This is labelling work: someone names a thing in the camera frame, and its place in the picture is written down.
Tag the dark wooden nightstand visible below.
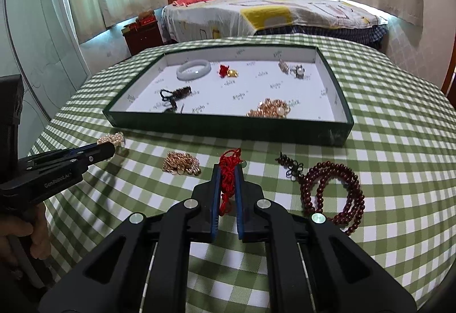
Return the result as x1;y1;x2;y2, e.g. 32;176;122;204
122;24;165;57

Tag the wooden bed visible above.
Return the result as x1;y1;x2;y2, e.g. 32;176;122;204
160;0;390;51

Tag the rose gold pearl necklace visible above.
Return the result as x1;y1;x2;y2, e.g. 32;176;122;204
245;97;292;119

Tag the pearl cluster bracelet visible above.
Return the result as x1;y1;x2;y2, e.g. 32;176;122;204
97;131;126;149

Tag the green cardboard tray box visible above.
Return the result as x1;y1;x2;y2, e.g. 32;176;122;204
103;45;354;147

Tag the dark red bead necklace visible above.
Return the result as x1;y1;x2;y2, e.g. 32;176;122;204
276;152;366;236

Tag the red gift box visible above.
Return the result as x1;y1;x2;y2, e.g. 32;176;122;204
123;17;158;32

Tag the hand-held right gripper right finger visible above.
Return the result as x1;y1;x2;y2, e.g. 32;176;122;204
233;165;417;313

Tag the pale jade bangle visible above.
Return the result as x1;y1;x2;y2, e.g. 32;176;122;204
176;60;212;81

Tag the patterned white bedsheet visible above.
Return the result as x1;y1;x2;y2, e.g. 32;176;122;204
162;0;387;45

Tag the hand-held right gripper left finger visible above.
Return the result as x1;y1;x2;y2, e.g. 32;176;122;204
37;163;223;313

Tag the green checkered tablecloth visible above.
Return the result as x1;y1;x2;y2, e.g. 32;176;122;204
28;34;456;313

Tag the blue plaid bed skirt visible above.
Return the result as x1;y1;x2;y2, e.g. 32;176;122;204
254;24;389;51

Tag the person's left hand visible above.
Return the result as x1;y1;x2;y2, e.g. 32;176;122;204
0;210;51;282

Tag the red knotted cord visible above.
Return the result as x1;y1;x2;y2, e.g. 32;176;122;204
217;148;243;217

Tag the red knot gold charm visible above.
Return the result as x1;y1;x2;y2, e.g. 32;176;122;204
217;64;240;79

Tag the frosted glass wardrobe door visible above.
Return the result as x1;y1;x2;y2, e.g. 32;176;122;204
0;0;90;157

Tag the rose gold chain bracelet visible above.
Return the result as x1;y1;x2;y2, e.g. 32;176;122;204
162;151;201;177

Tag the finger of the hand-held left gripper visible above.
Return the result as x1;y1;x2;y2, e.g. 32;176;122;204
25;141;115;161
73;146;117;172

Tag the black cord pendant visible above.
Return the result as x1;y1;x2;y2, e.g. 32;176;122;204
158;85;193;114

